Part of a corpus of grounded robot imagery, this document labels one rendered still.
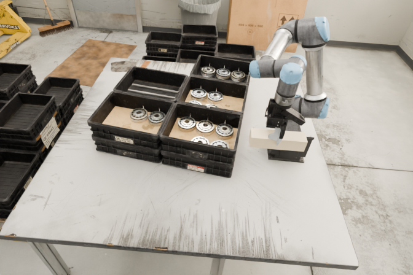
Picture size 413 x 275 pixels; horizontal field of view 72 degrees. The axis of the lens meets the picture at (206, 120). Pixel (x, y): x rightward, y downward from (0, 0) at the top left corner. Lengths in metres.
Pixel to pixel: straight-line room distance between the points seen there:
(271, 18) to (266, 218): 3.29
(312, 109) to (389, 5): 3.52
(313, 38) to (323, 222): 0.89
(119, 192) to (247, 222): 0.66
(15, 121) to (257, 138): 1.86
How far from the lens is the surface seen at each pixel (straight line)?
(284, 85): 1.08
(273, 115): 1.17
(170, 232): 1.41
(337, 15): 4.77
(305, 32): 1.49
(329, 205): 1.64
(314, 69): 1.55
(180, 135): 1.60
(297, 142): 1.28
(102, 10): 4.81
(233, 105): 1.83
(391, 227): 2.69
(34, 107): 2.60
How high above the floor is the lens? 1.95
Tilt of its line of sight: 41 degrees down
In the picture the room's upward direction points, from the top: 4 degrees clockwise
